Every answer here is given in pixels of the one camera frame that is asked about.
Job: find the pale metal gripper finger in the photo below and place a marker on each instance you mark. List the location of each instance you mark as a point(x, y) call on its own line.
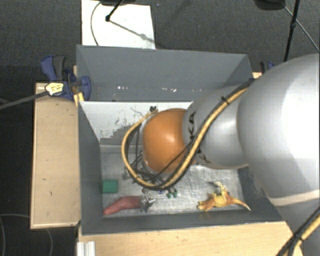
point(144, 207)
point(150, 199)

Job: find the pink toy sweet potato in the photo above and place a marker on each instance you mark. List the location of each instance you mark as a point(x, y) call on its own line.
point(122, 203)

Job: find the green sponge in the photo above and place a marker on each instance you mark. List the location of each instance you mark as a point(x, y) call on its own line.
point(110, 186)

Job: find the yellow toy dinosaur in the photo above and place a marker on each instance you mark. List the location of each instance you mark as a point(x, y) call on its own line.
point(218, 200)

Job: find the pale wood flat board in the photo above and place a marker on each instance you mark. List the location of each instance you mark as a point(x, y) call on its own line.
point(55, 160)

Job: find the grey metal bin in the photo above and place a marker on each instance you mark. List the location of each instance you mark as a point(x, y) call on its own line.
point(155, 72)

